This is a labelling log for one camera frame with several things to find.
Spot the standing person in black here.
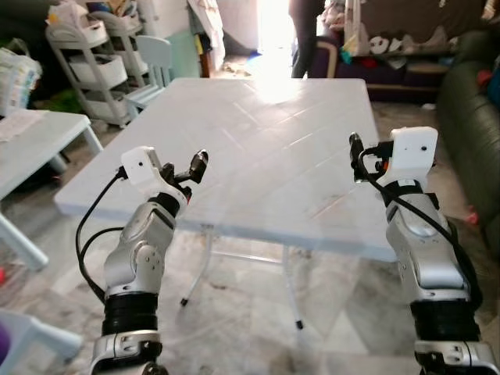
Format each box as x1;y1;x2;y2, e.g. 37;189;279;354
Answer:
288;0;327;80

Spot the purple sofa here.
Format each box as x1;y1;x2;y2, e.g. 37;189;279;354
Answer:
320;0;487;88

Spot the white tiered storage trolley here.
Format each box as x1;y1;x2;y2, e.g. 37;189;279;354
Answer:
45;2;151;129

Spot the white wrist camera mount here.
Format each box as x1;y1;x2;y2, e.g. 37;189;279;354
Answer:
387;126;439;188
120;146;193;209

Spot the pale blue kids chair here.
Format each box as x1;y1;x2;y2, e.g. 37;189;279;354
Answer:
125;34;173;112

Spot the white printed diaper pack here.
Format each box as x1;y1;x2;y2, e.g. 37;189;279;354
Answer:
0;45;43;118

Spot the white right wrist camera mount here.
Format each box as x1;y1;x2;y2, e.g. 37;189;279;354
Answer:
387;126;439;188

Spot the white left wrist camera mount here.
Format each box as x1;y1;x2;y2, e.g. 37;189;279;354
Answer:
120;146;193;209

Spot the small pale blue kids table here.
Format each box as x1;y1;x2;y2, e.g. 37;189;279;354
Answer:
0;109;105;272

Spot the dark green sofa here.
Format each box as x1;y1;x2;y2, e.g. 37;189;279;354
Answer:
435;31;500;252

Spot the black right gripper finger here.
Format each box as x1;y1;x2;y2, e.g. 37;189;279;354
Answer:
348;132;368;183

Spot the large pale folding table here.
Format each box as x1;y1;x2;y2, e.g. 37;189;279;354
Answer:
54;77;440;330

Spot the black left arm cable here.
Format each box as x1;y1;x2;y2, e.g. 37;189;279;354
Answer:
75;166;130;304

